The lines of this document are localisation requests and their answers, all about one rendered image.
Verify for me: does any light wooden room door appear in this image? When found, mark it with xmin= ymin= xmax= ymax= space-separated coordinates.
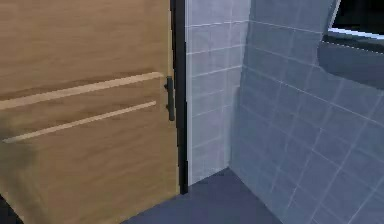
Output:
xmin=0 ymin=0 xmax=181 ymax=224

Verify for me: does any black door handle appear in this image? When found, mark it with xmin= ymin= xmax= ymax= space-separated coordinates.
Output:
xmin=163 ymin=75 xmax=176 ymax=122

